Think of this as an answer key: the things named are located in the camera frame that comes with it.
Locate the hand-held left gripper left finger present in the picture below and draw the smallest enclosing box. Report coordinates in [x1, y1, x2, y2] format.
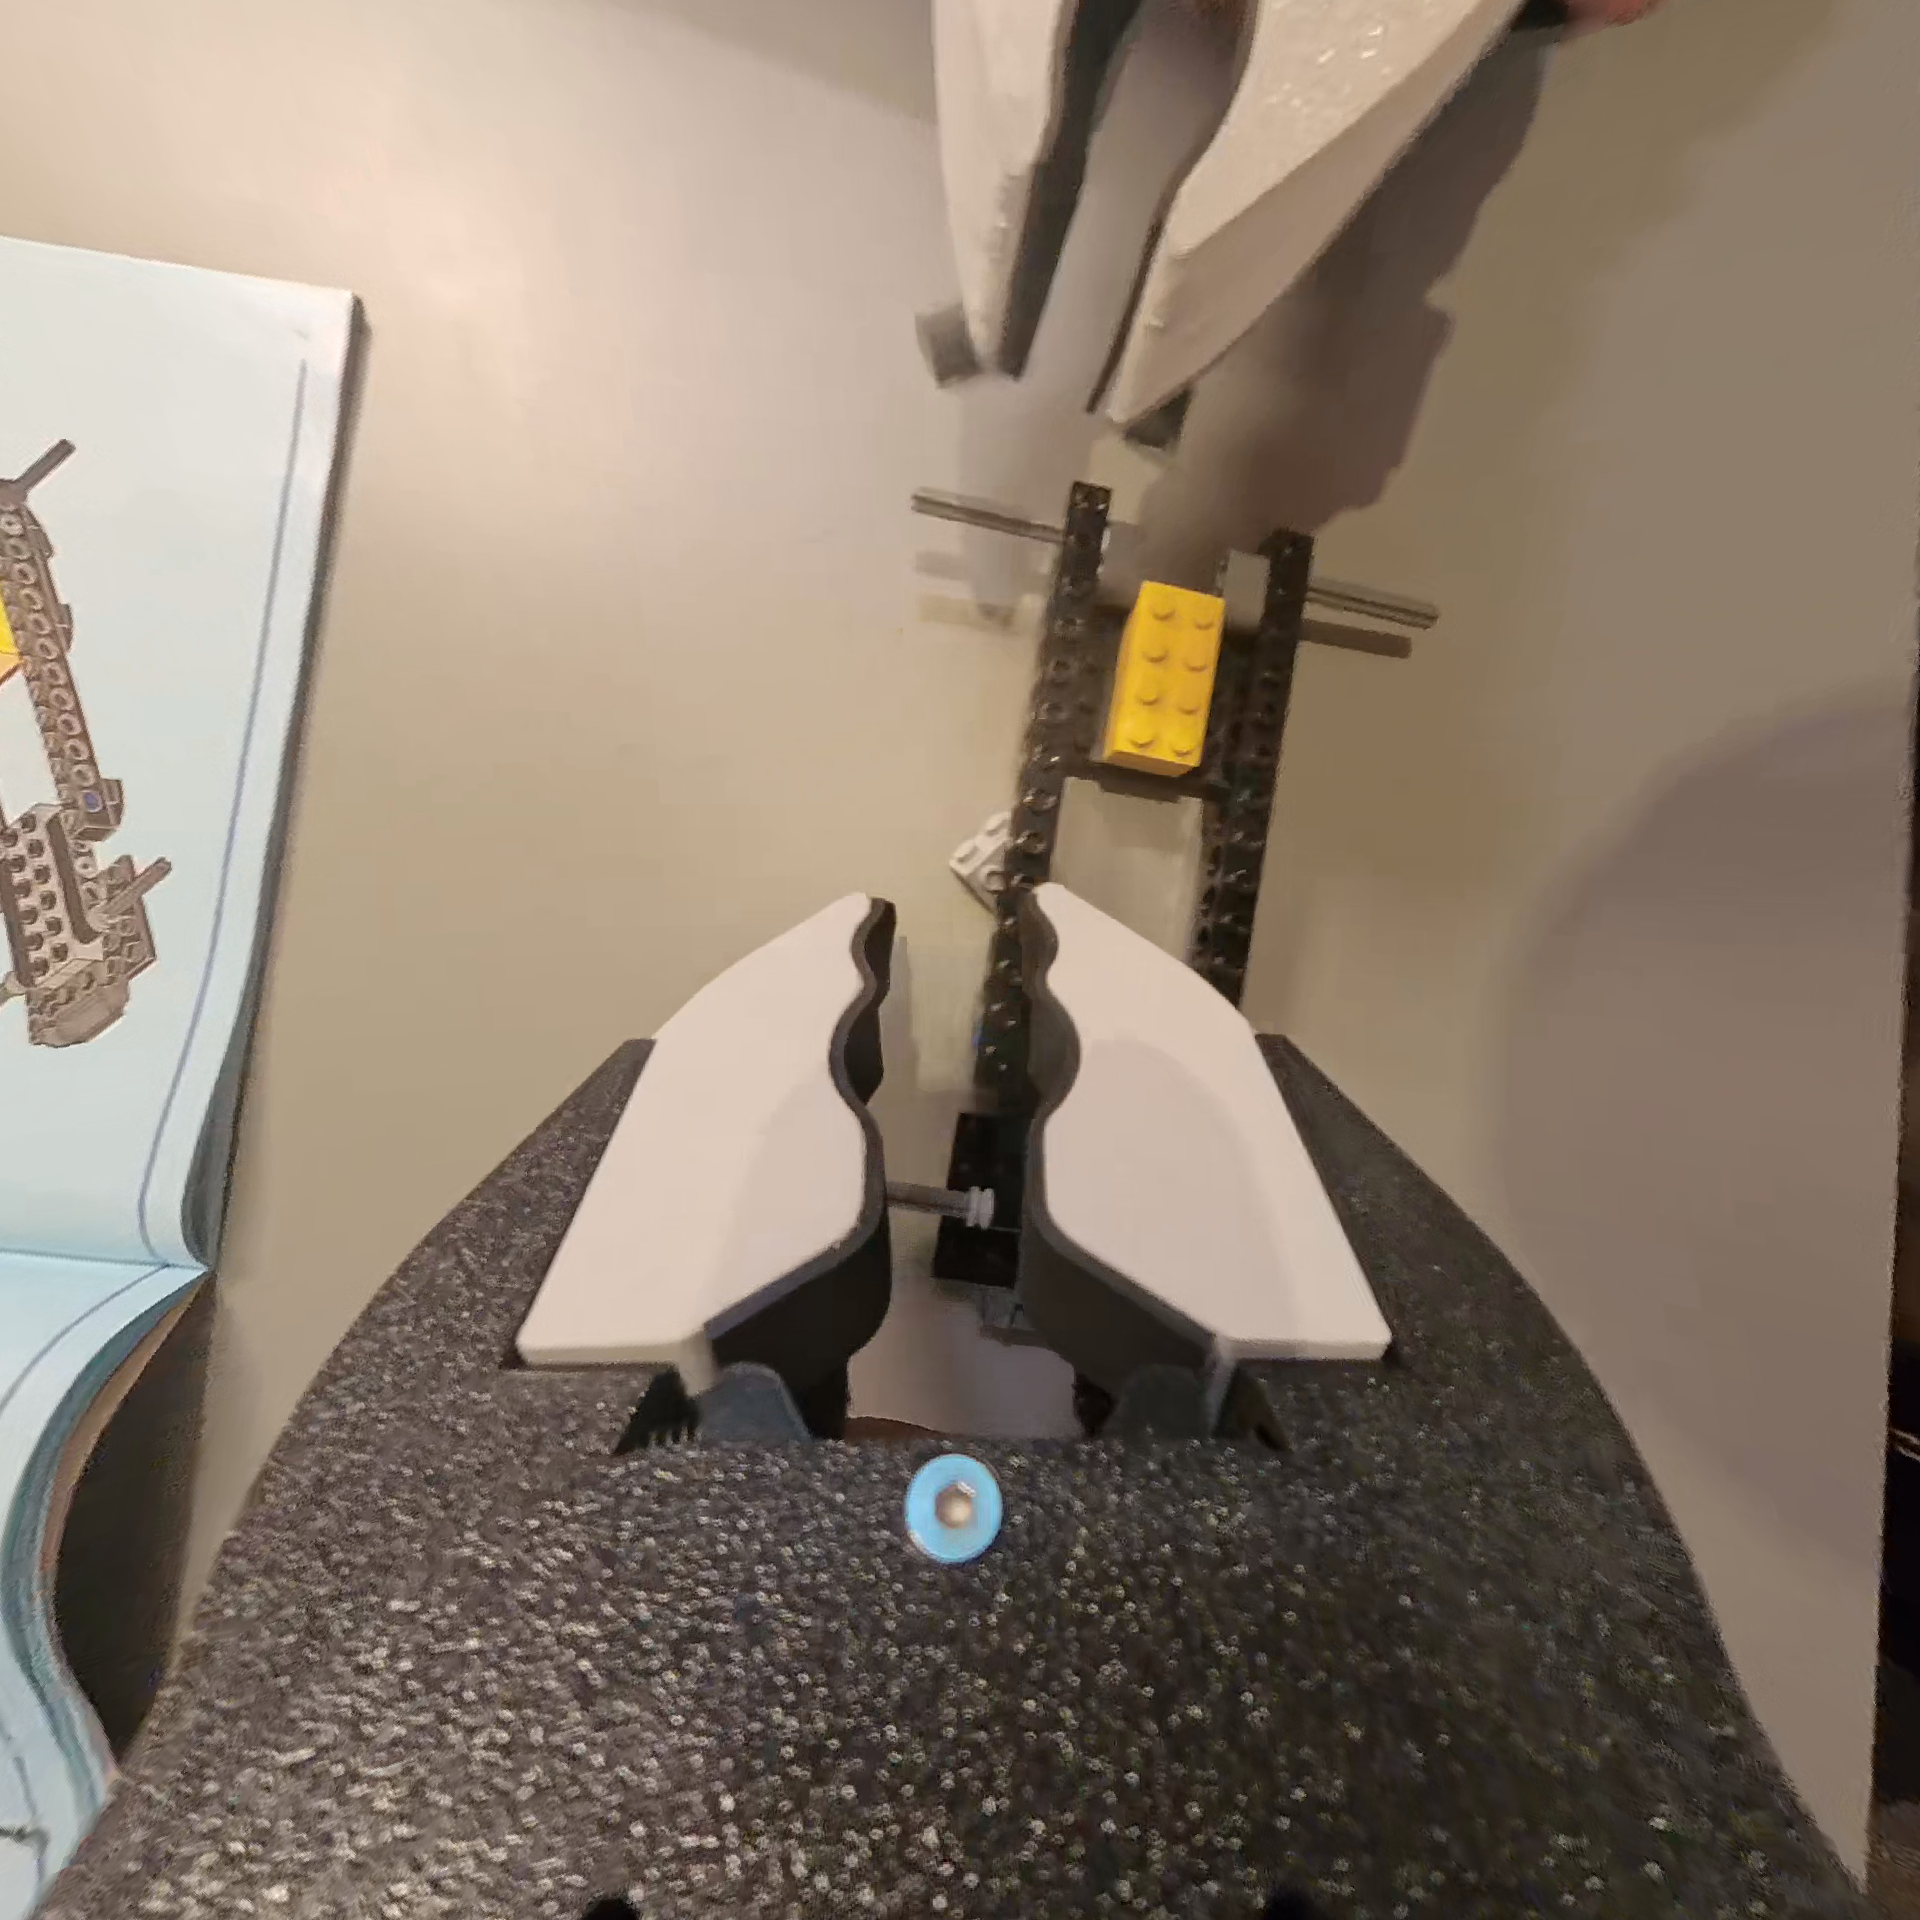
[514, 893, 897, 1398]

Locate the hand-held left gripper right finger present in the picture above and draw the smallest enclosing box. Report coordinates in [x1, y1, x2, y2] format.
[1020, 883, 1394, 1401]

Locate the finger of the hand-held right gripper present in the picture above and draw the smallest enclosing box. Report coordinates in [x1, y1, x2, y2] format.
[1100, 0, 1535, 432]
[929, 0, 1150, 381]

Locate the black toy brick model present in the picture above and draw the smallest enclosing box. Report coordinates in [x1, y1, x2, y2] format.
[884, 480, 1442, 1328]

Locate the light blue instruction booklet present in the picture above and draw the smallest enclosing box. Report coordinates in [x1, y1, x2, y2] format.
[0, 239, 365, 1894]

